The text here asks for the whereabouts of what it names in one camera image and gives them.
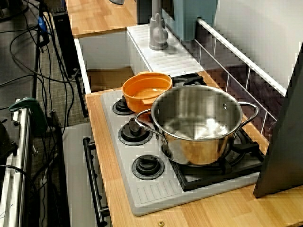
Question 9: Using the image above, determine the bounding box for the grey toy faucet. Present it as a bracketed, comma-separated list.
[149, 0, 169, 50]

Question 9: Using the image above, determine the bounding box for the black bracket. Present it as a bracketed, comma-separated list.
[0, 119, 19, 164]

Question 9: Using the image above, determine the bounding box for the stainless steel pot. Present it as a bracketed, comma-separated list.
[134, 85, 259, 166]

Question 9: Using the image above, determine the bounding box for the green clamp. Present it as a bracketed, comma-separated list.
[9, 97, 48, 137]

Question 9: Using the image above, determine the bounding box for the orange plastic bowl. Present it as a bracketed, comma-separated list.
[121, 71, 173, 114]

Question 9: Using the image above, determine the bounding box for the teal box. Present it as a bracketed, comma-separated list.
[172, 0, 218, 41]

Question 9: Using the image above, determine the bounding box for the brown cardboard sheet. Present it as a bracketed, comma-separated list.
[87, 68, 134, 93]

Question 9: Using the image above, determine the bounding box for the black slanted panel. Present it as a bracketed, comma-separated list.
[253, 41, 303, 198]

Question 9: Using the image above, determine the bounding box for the black metal stand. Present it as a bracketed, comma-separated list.
[48, 110, 71, 227]

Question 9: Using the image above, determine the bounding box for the aluminium frame rail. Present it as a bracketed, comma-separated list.
[0, 101, 33, 227]

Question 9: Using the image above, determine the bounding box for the black stove knob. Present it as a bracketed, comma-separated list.
[117, 117, 153, 146]
[112, 96, 135, 116]
[131, 154, 165, 181]

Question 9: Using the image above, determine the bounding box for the grey toy stove plate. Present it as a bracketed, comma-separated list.
[99, 73, 265, 217]

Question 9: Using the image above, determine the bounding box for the white toy sink basin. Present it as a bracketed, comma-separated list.
[74, 23, 204, 94]

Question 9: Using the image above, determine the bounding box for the black pole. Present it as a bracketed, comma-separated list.
[32, 35, 42, 99]

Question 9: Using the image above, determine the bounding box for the black tower box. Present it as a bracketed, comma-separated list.
[52, 11, 80, 79]

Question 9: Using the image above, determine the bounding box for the black cable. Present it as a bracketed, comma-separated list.
[0, 73, 48, 100]
[0, 164, 38, 198]
[9, 30, 82, 83]

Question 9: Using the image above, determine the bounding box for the black burner grate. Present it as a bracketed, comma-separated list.
[170, 72, 209, 87]
[169, 129, 265, 192]

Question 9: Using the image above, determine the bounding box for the black oven door handle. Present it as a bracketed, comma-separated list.
[82, 137, 111, 225]

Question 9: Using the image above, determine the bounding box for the blue cable connector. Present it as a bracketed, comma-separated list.
[37, 16, 46, 33]

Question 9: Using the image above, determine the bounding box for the white oven door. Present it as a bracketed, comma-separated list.
[62, 122, 112, 227]

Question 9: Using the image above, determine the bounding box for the dark tile backsplash panel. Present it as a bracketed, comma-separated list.
[194, 17, 288, 142]

